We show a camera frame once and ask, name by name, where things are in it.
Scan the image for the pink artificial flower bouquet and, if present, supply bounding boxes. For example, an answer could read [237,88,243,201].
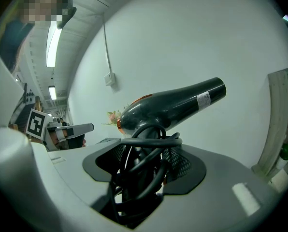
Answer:
[101,109,122,127]

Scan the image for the black head-worn camera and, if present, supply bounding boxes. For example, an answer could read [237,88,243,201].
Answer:
[56,0,77,30]

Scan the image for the person's left hand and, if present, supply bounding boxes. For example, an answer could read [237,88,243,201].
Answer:
[49,129,70,151]

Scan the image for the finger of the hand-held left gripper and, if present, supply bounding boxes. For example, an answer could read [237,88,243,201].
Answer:
[66,123,95,149]

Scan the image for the black orange hair dryer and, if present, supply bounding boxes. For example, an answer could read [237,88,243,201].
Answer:
[110,77,227,229]

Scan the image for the person's head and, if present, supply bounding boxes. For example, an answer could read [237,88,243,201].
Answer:
[20,0,65,24]

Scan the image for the long ceiling light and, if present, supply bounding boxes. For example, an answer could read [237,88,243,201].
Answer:
[46,26,63,68]
[48,86,58,101]

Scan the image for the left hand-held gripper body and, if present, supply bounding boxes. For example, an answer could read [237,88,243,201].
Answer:
[25,108,71,152]

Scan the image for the small green plant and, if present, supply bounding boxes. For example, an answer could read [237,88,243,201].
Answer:
[279,143,288,161]

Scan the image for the person's white shirt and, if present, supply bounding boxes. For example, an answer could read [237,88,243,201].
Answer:
[0,40,26,130]

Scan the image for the grey wooden shelf unit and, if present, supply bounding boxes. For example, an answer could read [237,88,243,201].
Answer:
[251,65,288,194]

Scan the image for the white wall junction box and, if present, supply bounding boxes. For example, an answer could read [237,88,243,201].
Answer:
[103,72,116,87]

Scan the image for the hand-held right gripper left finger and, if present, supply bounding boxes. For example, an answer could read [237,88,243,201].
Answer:
[30,138,125,232]

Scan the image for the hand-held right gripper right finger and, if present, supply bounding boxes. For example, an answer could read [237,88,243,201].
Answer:
[134,144,278,232]

